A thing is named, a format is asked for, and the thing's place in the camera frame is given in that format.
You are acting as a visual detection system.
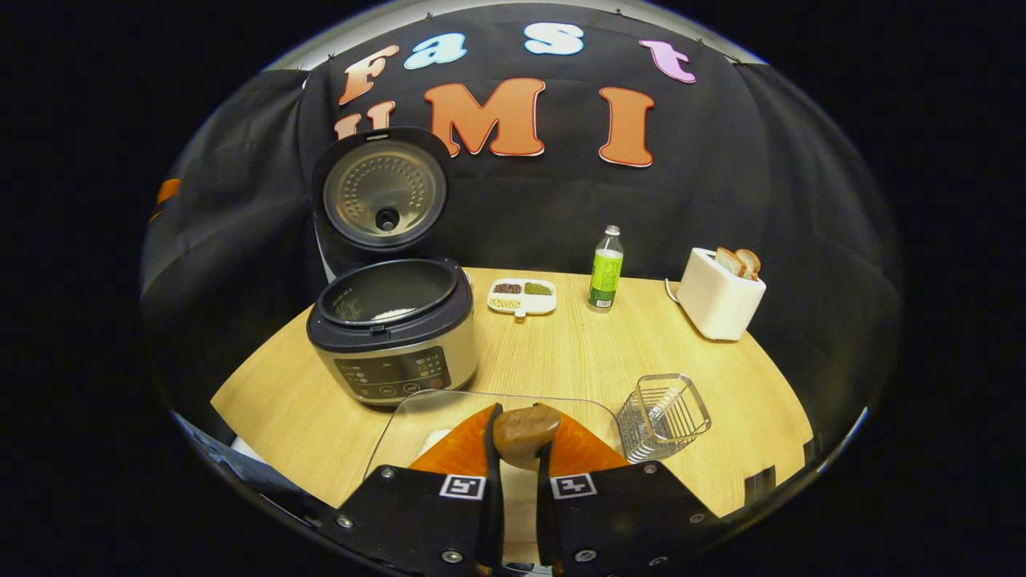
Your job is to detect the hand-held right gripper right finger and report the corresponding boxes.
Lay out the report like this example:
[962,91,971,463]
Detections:
[535,409,718,574]

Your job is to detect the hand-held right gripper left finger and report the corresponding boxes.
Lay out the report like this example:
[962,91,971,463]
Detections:
[321,403,506,574]

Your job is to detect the wooden spoon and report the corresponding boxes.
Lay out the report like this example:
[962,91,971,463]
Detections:
[491,403,562,470]

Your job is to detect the metal wire chopstick holder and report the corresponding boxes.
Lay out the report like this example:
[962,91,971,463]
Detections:
[617,373,713,464]

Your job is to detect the black silver rice cooker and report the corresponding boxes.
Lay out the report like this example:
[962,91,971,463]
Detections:
[306,127,479,406]

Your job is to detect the white divided bean dish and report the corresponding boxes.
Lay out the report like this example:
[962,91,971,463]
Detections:
[487,277,558,320]

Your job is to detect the green drink bottle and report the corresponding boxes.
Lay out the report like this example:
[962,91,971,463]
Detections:
[588,225,624,311]

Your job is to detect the white toaster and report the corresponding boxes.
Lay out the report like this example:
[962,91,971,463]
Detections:
[677,248,767,342]

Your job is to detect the black table edge bracket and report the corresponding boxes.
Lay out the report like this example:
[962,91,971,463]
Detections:
[744,466,777,506]

